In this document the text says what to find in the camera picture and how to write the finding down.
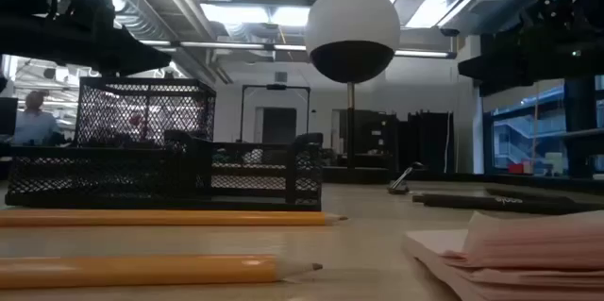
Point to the black ceiling dome camera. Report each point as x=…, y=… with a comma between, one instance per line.
x=449, y=32

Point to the black aluminium table frame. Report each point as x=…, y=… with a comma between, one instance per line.
x=453, y=177

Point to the person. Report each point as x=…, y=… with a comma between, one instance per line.
x=35, y=124

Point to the small red box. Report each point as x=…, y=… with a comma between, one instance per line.
x=515, y=168

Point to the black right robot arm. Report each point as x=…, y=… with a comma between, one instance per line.
x=592, y=8

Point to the black cabinet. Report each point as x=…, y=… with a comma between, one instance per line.
x=373, y=136
x=427, y=140

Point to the pink sticky note pad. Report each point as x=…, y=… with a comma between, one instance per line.
x=519, y=244

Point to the black background monitor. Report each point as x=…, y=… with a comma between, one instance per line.
x=8, y=117

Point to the yellow wooden pencil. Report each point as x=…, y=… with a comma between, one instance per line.
x=141, y=218
x=141, y=270

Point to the black mesh desk organizer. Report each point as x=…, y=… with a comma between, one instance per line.
x=94, y=173

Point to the black stand pole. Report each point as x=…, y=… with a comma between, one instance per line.
x=579, y=126

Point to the black pen with white print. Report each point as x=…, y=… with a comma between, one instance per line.
x=472, y=202

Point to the black background gantry stand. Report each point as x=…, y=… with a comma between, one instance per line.
x=276, y=87

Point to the black binder clip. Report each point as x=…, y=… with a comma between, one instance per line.
x=398, y=189

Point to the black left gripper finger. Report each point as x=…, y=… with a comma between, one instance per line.
x=96, y=11
x=94, y=51

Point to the white globe lamp black base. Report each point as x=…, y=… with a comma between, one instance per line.
x=351, y=18

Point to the long ceiling tube light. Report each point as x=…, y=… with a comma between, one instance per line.
x=226, y=45

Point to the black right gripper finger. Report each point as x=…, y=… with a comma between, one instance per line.
x=500, y=85
x=500, y=58

